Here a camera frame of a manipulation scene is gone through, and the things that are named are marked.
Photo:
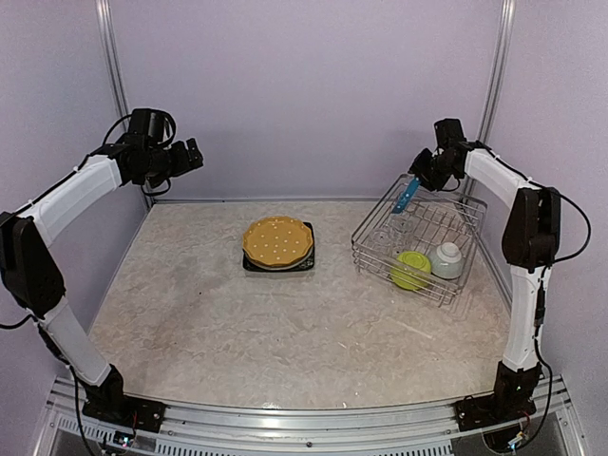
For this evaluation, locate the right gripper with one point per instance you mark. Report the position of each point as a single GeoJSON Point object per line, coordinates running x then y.
{"type": "Point", "coordinates": [418, 166]}

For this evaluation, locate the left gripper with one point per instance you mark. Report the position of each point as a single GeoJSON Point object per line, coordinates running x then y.
{"type": "Point", "coordinates": [182, 161]}

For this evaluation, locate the blue polka dot plate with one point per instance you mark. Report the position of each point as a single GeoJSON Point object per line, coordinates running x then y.
{"type": "Point", "coordinates": [406, 196]}

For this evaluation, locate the clear glass cup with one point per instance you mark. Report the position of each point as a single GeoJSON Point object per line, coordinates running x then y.
{"type": "Point", "coordinates": [380, 241]}
{"type": "Point", "coordinates": [403, 229]}

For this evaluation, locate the white ribbed ceramic bowl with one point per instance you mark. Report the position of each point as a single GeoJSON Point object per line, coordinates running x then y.
{"type": "Point", "coordinates": [447, 261]}

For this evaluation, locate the lime green bowl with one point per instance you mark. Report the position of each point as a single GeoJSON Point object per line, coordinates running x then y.
{"type": "Point", "coordinates": [411, 271]}

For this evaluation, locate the black floral square plate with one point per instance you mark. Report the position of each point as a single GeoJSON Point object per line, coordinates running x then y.
{"type": "Point", "coordinates": [304, 267]}

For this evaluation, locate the orange polka dot plate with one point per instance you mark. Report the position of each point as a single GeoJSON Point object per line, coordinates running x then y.
{"type": "Point", "coordinates": [278, 242]}

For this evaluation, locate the pale green round plate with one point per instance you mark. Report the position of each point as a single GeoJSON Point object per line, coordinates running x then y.
{"type": "Point", "coordinates": [304, 265]}

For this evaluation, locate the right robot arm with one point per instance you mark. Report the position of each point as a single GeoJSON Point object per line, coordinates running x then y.
{"type": "Point", "coordinates": [530, 243]}

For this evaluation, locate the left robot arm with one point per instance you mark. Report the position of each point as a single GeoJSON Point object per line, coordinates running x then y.
{"type": "Point", "coordinates": [30, 273]}

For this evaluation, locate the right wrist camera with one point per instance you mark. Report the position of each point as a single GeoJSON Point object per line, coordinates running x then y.
{"type": "Point", "coordinates": [448, 132]}

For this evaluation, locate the wire dish rack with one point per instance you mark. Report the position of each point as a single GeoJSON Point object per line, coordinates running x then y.
{"type": "Point", "coordinates": [422, 243]}

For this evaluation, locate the aluminium frame rail back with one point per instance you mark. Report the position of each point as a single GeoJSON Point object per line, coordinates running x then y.
{"type": "Point", "coordinates": [257, 200]}

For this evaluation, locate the aluminium frame post right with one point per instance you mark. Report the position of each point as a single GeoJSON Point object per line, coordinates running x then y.
{"type": "Point", "coordinates": [499, 64]}

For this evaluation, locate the aluminium frame post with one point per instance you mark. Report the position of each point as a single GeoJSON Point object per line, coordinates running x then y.
{"type": "Point", "coordinates": [499, 64]}
{"type": "Point", "coordinates": [111, 57]}

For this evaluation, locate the aluminium frame post left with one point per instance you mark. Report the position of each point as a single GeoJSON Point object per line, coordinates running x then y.
{"type": "Point", "coordinates": [111, 57]}

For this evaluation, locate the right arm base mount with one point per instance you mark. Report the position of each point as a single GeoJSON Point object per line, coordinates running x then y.
{"type": "Point", "coordinates": [484, 411]}

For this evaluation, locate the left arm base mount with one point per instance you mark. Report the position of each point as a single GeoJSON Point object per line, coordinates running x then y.
{"type": "Point", "coordinates": [129, 412]}

